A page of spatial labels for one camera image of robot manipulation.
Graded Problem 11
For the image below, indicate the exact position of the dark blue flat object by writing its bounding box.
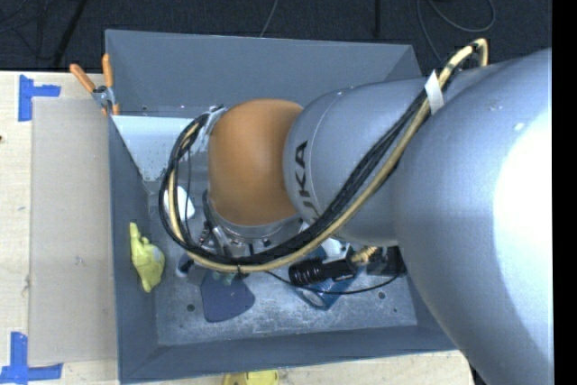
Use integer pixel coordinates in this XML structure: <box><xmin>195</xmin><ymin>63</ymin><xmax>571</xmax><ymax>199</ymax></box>
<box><xmin>199</xmin><ymin>269</ymin><xmax>256</xmax><ymax>324</ymax></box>

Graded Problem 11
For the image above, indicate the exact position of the white rounded object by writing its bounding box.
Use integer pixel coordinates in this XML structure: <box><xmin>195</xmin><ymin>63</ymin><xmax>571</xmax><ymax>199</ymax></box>
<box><xmin>163</xmin><ymin>185</ymin><xmax>197</xmax><ymax>221</ymax></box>

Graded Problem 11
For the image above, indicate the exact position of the yellow toy animal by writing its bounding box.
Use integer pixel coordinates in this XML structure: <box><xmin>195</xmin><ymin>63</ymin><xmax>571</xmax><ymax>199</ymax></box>
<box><xmin>129</xmin><ymin>221</ymin><xmax>166</xmax><ymax>294</ymax></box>

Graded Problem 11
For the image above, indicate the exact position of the grey metal bin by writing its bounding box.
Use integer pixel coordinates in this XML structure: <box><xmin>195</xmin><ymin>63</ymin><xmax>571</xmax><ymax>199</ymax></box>
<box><xmin>104</xmin><ymin>29</ymin><xmax>457</xmax><ymax>385</ymax></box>

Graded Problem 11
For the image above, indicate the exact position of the black box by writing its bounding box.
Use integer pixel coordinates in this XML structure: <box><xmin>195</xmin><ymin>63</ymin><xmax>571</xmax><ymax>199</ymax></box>
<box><xmin>365</xmin><ymin>244</ymin><xmax>408</xmax><ymax>277</ymax></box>

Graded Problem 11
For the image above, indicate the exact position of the pale cardboard board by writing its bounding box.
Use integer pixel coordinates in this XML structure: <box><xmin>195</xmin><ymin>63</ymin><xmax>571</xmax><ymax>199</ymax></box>
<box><xmin>27</xmin><ymin>97</ymin><xmax>119</xmax><ymax>367</ymax></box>

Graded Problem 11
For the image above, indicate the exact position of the black cylinder on white bracket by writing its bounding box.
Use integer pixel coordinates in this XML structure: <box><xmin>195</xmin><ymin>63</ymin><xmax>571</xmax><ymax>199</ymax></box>
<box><xmin>287</xmin><ymin>237</ymin><xmax>358</xmax><ymax>288</ymax></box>

